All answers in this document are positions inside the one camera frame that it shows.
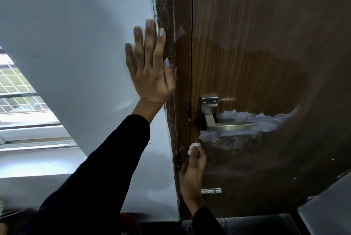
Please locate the person's right hand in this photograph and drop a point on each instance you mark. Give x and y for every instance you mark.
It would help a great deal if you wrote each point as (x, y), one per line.
(192, 180)

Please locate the person's left hand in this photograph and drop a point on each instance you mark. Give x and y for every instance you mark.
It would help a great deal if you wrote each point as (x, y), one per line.
(152, 78)

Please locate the person's left thumb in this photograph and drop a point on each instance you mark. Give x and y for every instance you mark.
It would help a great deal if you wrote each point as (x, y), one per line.
(170, 74)

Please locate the person's left little finger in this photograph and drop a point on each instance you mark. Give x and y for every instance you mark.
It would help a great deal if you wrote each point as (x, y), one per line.
(130, 59)

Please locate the person's left middle finger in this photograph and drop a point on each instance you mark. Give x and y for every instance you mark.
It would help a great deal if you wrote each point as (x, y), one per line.
(150, 41)

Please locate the person's right fingers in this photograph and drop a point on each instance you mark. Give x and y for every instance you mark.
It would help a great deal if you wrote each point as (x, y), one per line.
(198, 159)

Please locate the small white cloth wad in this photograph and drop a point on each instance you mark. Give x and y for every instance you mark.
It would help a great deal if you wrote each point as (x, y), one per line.
(193, 147)

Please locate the person's left forearm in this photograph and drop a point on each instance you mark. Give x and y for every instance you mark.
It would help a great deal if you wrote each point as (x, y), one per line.
(96, 177)

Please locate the person's right forearm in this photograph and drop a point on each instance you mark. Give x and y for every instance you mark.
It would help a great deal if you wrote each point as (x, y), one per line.
(207, 222)

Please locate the small silver latch plate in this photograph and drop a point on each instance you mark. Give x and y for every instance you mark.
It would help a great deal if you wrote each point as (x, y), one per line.
(211, 191)

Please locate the brown wooden door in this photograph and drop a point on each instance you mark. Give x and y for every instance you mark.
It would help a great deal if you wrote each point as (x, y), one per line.
(274, 51)

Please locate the window with metal grille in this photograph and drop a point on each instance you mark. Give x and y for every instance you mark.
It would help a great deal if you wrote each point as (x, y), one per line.
(19, 97)

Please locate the grey box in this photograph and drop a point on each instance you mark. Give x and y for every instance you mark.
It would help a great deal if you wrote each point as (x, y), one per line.
(326, 210)

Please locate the dark brown door frame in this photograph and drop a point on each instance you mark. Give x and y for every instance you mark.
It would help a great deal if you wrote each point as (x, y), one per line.
(178, 51)

